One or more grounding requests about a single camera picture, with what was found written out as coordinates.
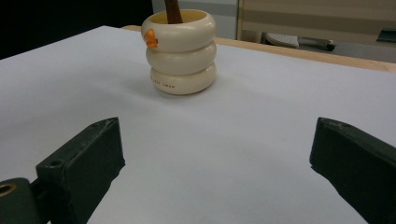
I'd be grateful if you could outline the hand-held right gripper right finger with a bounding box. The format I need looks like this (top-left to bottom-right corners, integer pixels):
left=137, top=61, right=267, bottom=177
left=309, top=117, right=396, bottom=224

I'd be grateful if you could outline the grey chair base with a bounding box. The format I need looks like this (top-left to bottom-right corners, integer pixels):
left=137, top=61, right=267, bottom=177
left=261, top=32, right=337, bottom=52

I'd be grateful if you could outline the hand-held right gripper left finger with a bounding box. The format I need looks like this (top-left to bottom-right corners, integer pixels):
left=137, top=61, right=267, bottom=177
left=35, top=117, right=126, bottom=224

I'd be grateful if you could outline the black curtain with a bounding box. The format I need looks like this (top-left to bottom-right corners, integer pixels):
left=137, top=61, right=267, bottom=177
left=0, top=0, right=154, bottom=61

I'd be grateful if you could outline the light wooden cabinet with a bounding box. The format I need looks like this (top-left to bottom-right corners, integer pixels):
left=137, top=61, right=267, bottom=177
left=235, top=0, right=396, bottom=64

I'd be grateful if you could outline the cream ringed holder cup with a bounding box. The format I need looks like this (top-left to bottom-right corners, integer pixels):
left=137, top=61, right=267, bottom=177
left=140, top=8, right=218, bottom=96

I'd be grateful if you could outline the dark green flat box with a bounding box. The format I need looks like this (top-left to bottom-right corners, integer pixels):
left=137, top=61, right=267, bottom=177
left=375, top=28, right=396, bottom=44

